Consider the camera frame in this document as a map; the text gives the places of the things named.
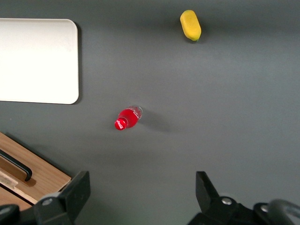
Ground beige plastic tray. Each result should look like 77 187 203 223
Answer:
0 18 80 105

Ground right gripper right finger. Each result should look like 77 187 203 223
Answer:
187 171 243 225

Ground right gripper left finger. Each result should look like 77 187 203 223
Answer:
34 170 91 225

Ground wooden drawer slightly protruding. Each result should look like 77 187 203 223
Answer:
0 131 72 205

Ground red cola bottle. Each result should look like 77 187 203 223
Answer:
114 105 143 131

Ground black metal drawer handle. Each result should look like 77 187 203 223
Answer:
0 149 33 182

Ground yellow lemon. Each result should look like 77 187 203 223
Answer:
180 9 202 42

